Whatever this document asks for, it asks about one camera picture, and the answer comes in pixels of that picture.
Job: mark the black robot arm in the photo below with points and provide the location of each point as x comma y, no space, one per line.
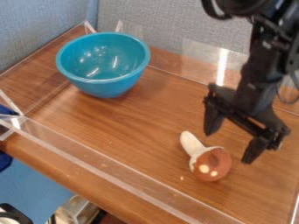
272,59

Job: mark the brown and white toy mushroom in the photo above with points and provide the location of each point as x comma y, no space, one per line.
211,162

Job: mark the blue cloth at edge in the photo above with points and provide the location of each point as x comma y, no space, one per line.
5,159

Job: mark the clear acrylic back barrier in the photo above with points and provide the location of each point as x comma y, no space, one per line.
206,63

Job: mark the metal frame under table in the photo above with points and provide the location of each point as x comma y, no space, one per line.
75,211

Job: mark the blue plastic bowl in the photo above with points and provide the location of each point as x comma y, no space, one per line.
103,62

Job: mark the black white device corner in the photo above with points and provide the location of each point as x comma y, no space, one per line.
12,216

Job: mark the clear acrylic barrier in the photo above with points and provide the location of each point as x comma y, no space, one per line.
131,195
206,63

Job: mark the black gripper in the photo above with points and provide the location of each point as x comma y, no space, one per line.
247,106

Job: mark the clear acrylic front barrier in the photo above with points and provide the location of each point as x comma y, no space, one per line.
131,195

